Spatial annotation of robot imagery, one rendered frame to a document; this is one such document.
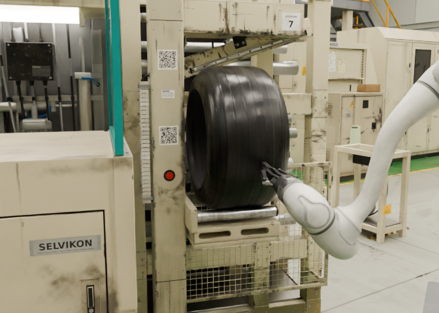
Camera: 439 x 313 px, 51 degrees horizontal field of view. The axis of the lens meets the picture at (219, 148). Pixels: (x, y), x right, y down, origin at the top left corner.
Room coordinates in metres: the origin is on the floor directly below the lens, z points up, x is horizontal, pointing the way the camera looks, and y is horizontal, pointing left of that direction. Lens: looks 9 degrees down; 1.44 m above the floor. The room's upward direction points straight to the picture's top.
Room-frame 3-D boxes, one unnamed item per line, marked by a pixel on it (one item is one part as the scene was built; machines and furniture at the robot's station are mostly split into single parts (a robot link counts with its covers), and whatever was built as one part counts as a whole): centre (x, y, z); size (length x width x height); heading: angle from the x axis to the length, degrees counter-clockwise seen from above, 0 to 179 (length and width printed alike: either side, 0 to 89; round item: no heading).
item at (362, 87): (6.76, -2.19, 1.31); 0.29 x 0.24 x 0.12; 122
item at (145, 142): (1.78, 0.29, 1.19); 0.05 x 0.04 x 0.48; 15
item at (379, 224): (4.21, -1.41, 0.40); 0.60 x 0.35 x 0.80; 32
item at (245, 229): (1.78, -0.06, 0.84); 0.36 x 0.09 x 0.06; 105
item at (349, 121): (6.71, -1.88, 0.62); 0.91 x 0.58 x 1.25; 122
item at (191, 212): (1.87, 0.14, 0.90); 0.40 x 0.03 x 0.10; 15
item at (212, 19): (2.23, -0.07, 1.71); 0.61 x 0.25 x 0.15; 105
